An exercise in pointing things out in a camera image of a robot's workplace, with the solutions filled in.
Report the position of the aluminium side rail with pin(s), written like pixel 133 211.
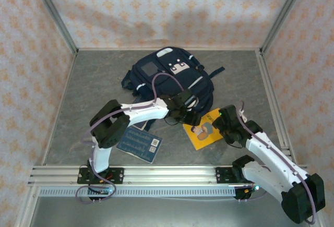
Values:
pixel 61 107
pixel 276 101

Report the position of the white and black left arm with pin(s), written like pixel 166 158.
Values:
pixel 146 110

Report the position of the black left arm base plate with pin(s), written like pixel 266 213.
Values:
pixel 117 176

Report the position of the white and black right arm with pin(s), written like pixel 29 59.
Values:
pixel 271 156

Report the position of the aluminium back rail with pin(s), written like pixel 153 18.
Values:
pixel 117 48

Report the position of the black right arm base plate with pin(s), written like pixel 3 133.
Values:
pixel 221 175

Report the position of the aluminium frame post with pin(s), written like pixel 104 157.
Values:
pixel 52 14
pixel 284 15

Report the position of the small circuit board green light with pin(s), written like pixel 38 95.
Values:
pixel 257 188
pixel 105 191

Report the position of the navy blue backpack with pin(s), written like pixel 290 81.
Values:
pixel 146 81

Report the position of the aluminium mounting rail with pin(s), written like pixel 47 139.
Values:
pixel 169 174

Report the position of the blue book with barcode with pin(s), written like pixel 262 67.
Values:
pixel 141 143

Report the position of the yellow book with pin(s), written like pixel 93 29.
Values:
pixel 203 135

